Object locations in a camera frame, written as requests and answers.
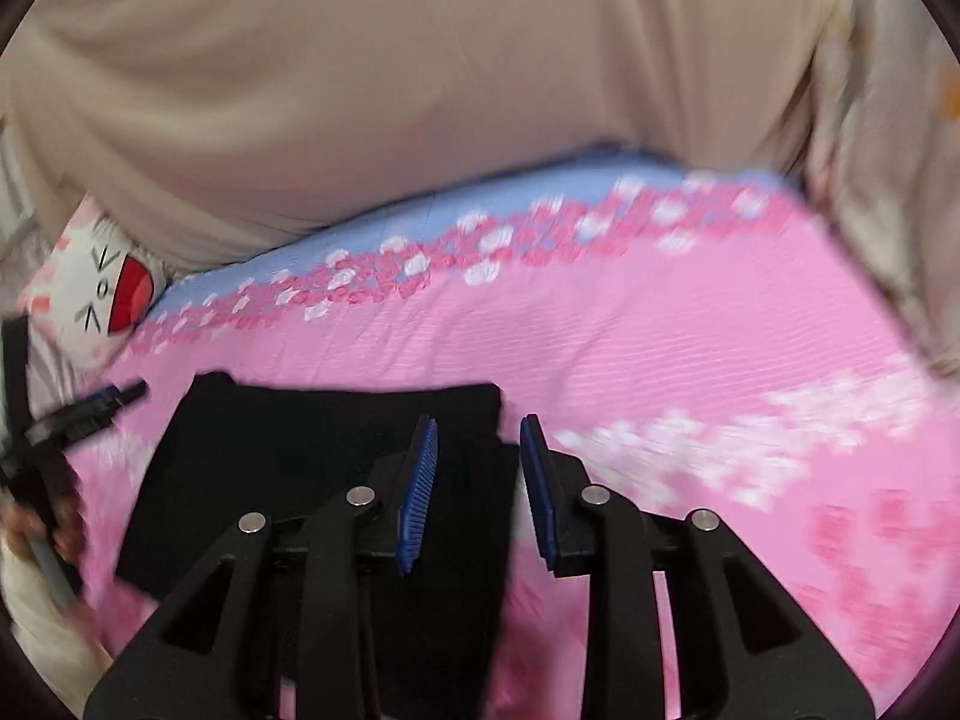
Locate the white cartoon face pillow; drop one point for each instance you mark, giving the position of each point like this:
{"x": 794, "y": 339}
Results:
{"x": 97, "y": 292}

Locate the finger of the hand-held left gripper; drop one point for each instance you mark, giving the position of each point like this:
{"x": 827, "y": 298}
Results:
{"x": 90, "y": 409}

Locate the black pants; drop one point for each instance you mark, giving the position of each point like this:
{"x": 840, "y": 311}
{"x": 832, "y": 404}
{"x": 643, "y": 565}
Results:
{"x": 262, "y": 457}

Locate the pink rose bedsheet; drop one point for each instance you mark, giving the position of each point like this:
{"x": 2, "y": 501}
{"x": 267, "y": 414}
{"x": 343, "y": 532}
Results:
{"x": 675, "y": 330}

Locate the cream floral blanket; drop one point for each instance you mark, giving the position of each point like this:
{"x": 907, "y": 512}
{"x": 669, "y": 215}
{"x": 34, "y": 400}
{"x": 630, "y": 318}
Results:
{"x": 892, "y": 165}

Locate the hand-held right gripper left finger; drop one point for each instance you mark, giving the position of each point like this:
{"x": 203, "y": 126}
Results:
{"x": 416, "y": 495}

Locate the person's left hand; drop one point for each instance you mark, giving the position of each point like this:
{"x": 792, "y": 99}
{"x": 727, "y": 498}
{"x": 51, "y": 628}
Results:
{"x": 69, "y": 532}

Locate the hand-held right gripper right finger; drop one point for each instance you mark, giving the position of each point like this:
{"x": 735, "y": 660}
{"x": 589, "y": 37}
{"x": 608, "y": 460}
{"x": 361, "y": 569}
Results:
{"x": 538, "y": 495}

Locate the beige duvet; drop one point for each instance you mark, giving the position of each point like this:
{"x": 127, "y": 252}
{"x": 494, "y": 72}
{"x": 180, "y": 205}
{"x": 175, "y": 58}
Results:
{"x": 390, "y": 90}

